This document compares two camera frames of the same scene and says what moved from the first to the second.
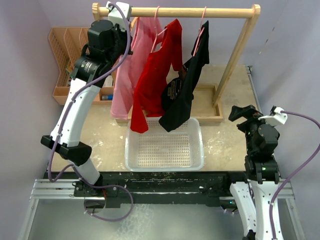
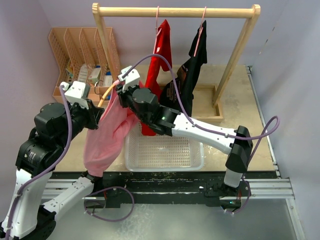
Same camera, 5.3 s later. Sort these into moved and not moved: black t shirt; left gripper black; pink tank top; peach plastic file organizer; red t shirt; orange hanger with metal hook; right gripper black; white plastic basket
Moved: pink tank top; left gripper black; right gripper black; orange hanger with metal hook; red t shirt
Not moved: white plastic basket; black t shirt; peach plastic file organizer
